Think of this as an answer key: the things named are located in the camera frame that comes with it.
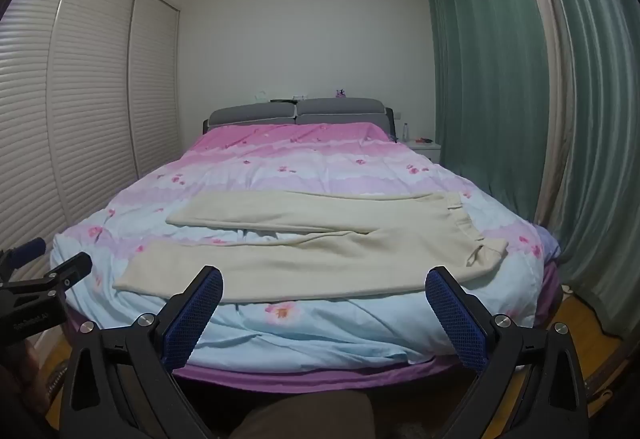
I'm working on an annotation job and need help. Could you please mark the cream pants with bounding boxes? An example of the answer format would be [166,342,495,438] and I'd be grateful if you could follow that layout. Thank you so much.
[112,190,509,304]

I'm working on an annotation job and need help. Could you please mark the beige curtain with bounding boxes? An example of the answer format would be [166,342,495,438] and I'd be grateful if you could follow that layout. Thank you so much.
[515,0,573,240]

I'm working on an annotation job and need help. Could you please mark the white louvered wardrobe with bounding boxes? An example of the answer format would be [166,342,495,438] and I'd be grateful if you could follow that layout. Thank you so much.
[0,0,181,255]

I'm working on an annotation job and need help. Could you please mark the pink floral duvet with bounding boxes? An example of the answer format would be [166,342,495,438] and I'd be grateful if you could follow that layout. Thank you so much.
[50,122,546,367]

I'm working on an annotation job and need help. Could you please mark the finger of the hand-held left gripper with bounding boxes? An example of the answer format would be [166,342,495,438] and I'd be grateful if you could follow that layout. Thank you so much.
[42,253,93,292]
[0,239,47,281]

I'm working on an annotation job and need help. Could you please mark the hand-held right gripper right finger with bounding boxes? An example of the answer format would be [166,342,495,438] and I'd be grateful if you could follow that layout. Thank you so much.
[425,266,591,439]

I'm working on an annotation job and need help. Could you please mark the green curtain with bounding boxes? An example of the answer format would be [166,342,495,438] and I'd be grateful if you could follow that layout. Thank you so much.
[527,0,640,345]
[424,0,551,225]

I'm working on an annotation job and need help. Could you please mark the white nightstand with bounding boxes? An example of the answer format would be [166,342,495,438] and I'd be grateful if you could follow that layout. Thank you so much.
[407,139,442,164]

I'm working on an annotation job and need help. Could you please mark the purple bed sheet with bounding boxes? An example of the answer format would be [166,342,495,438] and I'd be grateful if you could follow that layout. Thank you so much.
[65,264,563,395]

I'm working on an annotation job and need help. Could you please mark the grey bed headboard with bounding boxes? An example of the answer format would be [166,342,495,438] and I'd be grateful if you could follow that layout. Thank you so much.
[202,97,398,142]

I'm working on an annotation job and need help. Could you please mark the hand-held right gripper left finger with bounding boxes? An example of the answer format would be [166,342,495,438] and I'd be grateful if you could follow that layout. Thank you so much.
[50,265,224,439]

